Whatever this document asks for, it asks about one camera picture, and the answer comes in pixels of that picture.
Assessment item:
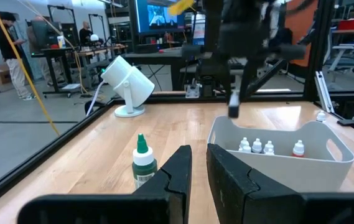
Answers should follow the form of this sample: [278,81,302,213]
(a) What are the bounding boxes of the small navy bottle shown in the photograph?
[251,138,263,154]

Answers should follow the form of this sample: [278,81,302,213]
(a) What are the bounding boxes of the yellow hanging cable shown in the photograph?
[0,0,61,136]

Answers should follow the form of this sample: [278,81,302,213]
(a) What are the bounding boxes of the person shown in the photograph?
[80,20,94,45]
[0,11,37,101]

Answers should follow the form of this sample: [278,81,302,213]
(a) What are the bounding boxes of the silver metal bracket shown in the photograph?
[315,70,335,113]

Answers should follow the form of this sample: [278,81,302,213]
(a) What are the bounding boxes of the large wall monitor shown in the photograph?
[134,0,186,34]

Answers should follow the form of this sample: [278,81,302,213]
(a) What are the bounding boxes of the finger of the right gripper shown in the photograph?
[238,58,260,103]
[221,58,239,105]

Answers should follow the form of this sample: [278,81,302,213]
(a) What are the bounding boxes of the white lamp cable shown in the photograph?
[85,80,106,116]

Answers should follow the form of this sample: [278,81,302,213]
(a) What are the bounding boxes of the grey office chair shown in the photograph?
[323,42,354,75]

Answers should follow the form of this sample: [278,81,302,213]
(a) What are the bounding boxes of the large green food coloring bottle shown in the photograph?
[131,133,159,190]

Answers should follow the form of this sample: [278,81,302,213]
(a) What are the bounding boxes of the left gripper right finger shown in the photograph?
[207,143,354,224]

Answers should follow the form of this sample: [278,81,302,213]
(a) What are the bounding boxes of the black desk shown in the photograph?
[123,45,207,91]

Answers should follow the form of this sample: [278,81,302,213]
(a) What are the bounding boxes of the white plastic bin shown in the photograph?
[207,115,354,194]

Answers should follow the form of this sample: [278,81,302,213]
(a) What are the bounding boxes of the wooden top standing desk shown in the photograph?
[30,44,128,98]

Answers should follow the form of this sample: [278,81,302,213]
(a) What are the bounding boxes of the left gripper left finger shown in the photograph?
[17,144,193,224]

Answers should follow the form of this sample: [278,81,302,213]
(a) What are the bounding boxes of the small white capped bottle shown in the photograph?
[263,140,276,156]
[238,137,253,154]

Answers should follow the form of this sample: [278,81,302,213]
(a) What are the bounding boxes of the white wipes canister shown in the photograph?
[191,12,209,46]

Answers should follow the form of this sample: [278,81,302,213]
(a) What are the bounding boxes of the cardboard box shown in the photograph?
[0,63,12,85]

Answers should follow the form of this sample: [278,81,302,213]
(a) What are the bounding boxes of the white spot lamp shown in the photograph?
[100,55,156,118]

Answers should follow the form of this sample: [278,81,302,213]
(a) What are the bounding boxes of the orange panel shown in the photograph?
[284,0,319,68]

